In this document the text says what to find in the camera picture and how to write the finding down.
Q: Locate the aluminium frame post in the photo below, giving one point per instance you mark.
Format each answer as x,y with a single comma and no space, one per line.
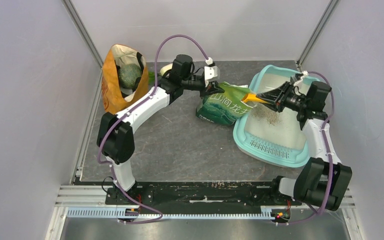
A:
76,19
316,32

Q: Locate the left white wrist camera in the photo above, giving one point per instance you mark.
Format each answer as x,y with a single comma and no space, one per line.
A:
211,71

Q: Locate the brown paper grocery bag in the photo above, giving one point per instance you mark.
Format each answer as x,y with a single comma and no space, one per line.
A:
114,98

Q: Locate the white oval toy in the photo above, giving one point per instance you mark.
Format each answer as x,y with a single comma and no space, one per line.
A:
165,69

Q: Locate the yellow plastic scoop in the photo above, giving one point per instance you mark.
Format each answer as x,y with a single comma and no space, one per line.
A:
254,97

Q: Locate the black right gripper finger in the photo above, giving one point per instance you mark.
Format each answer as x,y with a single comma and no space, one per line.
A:
275,95
273,106

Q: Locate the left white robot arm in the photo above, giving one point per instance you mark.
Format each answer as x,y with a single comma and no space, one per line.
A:
116,131

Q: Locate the slotted cable duct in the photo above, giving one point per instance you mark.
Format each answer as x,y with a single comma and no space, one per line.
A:
124,213

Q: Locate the grey litter pile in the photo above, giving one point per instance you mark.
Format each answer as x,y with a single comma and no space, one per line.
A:
263,113

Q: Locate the aluminium frame post right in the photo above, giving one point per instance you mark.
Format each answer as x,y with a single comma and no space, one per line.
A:
316,32

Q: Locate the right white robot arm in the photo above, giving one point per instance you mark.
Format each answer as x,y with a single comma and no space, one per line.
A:
324,180

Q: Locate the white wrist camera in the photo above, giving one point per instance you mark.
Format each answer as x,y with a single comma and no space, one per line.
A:
298,78
211,71

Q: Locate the teal litter box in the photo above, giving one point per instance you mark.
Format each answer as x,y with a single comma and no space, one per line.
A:
282,145

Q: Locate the green toy in bag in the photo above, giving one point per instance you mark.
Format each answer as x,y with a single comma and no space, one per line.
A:
129,76

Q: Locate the green litter bag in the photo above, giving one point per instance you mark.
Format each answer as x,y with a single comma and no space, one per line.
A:
225,108

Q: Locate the aluminium frame post left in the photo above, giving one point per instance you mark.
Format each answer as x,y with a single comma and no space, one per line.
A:
76,19

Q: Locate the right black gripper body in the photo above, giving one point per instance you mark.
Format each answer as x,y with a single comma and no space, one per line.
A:
292,100

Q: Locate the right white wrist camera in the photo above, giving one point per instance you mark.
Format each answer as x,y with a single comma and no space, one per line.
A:
298,78

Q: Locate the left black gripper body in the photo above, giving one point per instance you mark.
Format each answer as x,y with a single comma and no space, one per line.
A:
193,83

